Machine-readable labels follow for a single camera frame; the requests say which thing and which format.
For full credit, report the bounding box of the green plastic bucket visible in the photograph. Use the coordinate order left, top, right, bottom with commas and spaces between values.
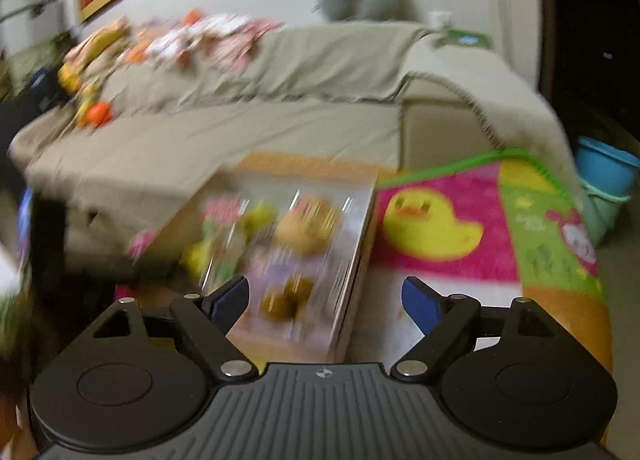
580, 185, 631, 248

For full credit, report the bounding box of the blue plastic bucket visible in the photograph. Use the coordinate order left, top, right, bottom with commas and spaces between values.
575, 136, 640, 198

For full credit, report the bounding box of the pink cardboard box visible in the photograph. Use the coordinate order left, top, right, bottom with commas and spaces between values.
150, 175, 378, 363

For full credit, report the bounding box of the beige sofa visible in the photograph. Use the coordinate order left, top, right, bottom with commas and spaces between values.
10, 20, 583, 285

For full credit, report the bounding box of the pile of pink baby clothes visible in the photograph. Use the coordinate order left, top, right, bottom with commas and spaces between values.
117, 12, 286, 70

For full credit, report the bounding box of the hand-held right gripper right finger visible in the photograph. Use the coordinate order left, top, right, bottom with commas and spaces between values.
390, 276, 551, 383

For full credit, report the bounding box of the yellow green snack packet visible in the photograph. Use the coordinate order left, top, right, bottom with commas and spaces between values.
180, 240, 217, 277

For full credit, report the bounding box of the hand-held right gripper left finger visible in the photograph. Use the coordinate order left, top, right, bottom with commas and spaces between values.
91, 276, 253, 383

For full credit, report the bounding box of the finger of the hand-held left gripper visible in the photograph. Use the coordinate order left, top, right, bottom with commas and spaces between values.
15, 187, 36, 265

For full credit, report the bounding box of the brown round snack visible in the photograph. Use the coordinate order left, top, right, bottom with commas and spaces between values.
260, 287, 296, 321
285, 275, 316, 308

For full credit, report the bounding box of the small wooden table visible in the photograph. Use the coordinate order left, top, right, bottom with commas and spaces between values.
215, 152, 398, 185

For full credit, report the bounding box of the yellow soft toy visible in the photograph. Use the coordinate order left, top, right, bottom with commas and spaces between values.
57, 17, 131, 93

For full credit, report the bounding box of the beige sofa cover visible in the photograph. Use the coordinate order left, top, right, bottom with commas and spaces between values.
10, 20, 583, 221

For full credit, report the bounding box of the round tan pastry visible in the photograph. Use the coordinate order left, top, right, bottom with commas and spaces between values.
272, 197, 341, 255

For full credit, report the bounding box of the dark bag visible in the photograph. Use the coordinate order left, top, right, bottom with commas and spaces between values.
0, 67, 68, 141

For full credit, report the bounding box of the orange toy ball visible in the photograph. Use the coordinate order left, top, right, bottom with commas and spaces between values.
75, 100, 113, 129

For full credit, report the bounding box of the metal wall rack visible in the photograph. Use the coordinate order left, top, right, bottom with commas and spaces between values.
0, 0, 63, 23

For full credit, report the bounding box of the colourful cartoon play mat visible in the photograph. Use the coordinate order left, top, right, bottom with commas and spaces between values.
127, 150, 613, 446

